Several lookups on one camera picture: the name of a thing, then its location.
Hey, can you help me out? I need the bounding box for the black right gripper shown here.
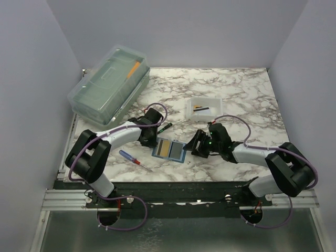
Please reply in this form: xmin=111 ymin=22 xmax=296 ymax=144
xmin=183 ymin=129 xmax=222 ymax=159

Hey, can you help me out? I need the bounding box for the blue leather card holder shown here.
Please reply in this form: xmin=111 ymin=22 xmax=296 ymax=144
xmin=152 ymin=138 xmax=186 ymax=163

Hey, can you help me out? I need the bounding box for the white plastic card tray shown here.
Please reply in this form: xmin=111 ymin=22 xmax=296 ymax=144
xmin=185 ymin=96 xmax=223 ymax=122

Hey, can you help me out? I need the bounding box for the black credit card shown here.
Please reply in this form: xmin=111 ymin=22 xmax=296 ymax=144
xmin=169 ymin=142 xmax=183 ymax=160

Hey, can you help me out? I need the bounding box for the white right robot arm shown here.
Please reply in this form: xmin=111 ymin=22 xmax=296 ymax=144
xmin=183 ymin=123 xmax=317 ymax=206

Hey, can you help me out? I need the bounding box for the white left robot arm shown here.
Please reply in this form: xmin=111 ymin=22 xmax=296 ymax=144
xmin=65 ymin=108 xmax=166 ymax=207

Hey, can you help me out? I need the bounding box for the white striped credit card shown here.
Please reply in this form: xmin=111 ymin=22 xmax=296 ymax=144
xmin=193 ymin=106 xmax=211 ymax=114

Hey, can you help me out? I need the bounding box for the green black screwdriver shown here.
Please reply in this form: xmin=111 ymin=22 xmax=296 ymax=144
xmin=157 ymin=123 xmax=173 ymax=134

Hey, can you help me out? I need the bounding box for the blue red screwdriver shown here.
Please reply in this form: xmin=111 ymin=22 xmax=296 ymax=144
xmin=119 ymin=150 xmax=152 ymax=172

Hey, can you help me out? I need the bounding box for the clear plastic storage box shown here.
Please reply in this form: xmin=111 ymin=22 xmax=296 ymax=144
xmin=68 ymin=45 xmax=150 ymax=130

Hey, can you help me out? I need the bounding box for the orange pen in box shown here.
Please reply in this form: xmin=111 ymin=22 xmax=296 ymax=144
xmin=127 ymin=61 xmax=141 ymax=79

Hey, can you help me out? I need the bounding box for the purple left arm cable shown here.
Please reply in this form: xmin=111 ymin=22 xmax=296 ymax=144
xmin=68 ymin=102 xmax=169 ymax=182

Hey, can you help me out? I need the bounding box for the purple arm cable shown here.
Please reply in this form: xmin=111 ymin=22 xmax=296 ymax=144
xmin=208 ymin=114 xmax=320 ymax=190
xmin=68 ymin=102 xmax=169 ymax=182

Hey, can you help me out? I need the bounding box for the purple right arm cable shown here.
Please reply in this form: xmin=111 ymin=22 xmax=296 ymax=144
xmin=208 ymin=114 xmax=320 ymax=190

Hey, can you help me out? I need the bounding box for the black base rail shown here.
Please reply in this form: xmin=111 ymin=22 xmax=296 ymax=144
xmin=52 ymin=178 xmax=305 ymax=218

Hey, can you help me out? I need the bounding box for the aluminium frame rail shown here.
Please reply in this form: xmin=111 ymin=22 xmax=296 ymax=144
xmin=41 ymin=184 xmax=320 ymax=211

